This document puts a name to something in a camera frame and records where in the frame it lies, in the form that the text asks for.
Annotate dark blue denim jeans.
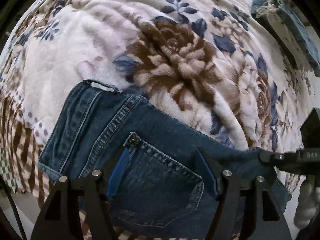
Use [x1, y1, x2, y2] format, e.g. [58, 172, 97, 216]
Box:
[39, 81, 291, 239]

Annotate white gloved right hand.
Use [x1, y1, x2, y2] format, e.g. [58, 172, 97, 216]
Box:
[294, 176, 319, 229]

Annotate teal folded quilt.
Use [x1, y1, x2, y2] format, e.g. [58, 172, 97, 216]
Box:
[251, 0, 319, 77]

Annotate floral fleece bed blanket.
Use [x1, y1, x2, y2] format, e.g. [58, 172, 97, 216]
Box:
[0, 0, 320, 240]

